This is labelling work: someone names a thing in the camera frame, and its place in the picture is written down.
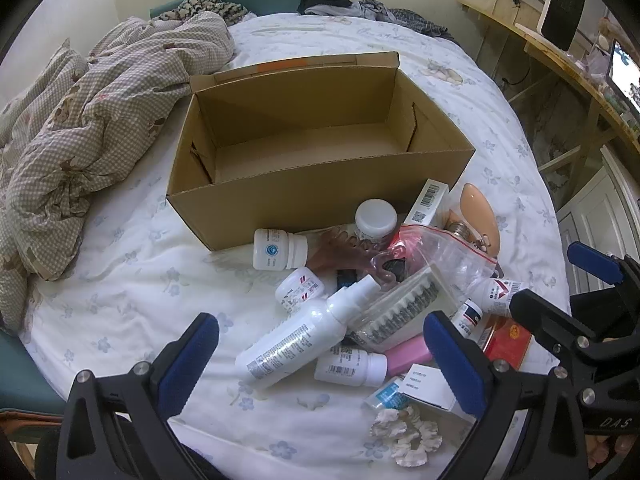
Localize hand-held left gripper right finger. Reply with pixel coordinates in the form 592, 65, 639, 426
424, 310, 591, 480

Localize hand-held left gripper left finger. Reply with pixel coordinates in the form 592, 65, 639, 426
60, 312, 221, 480

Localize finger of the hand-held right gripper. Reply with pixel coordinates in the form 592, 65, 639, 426
509, 287, 640, 436
567, 241, 640, 287

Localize pink perfume bottle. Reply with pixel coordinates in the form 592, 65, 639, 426
385, 335, 435, 373

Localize red tin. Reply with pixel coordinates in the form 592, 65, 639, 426
475, 317, 533, 368

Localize false eyelash box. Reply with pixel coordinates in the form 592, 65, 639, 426
345, 265, 458, 353

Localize clear zip bag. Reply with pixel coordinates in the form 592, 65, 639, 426
387, 224, 501, 311

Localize large white spray bottle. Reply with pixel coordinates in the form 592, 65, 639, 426
235, 275, 382, 390

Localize small white bottle striped label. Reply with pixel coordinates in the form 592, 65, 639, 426
274, 267, 337, 317

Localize peach hand grip exerciser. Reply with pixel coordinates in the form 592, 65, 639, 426
446, 182, 501, 257

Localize pink translucent hair clip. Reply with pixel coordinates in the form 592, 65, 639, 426
307, 227, 406, 293

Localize brown cardboard box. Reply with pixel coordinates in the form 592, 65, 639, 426
166, 51, 476, 252

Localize person's right hand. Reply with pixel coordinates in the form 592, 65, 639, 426
584, 432, 638, 471

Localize small white paper box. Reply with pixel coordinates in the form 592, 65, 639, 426
400, 364, 458, 411

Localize white bottle red logo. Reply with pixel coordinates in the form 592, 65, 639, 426
470, 276, 525, 317

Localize clear bottle blue label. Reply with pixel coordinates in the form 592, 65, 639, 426
364, 377, 411, 413

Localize white floral bed sheet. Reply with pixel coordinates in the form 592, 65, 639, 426
17, 12, 573, 480

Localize pile of white seashells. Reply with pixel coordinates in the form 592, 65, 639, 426
369, 406, 445, 467

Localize white bottle barcode label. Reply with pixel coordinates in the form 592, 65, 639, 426
314, 345, 388, 388

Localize white pill bottle blue logo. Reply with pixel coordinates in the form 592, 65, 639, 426
251, 228, 308, 271

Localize white carton with barcode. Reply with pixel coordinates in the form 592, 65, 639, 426
404, 178, 449, 227

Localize clear jar white lid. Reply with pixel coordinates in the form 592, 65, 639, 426
354, 199, 399, 242

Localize lit laptop screen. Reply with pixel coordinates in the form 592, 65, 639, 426
605, 37, 640, 116

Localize wooden desk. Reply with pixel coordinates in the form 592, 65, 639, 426
457, 0, 640, 171

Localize checkered quilt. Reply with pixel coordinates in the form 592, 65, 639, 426
0, 10, 236, 333

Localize grey patterned clothes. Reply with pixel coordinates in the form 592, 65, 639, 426
357, 0, 456, 41

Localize leopard print cloth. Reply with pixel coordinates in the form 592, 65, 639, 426
152, 0, 248, 26

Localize dark clothes pile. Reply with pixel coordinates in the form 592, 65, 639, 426
297, 0, 361, 16

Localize black monitor white frame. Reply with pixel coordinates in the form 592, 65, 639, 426
515, 0, 588, 52

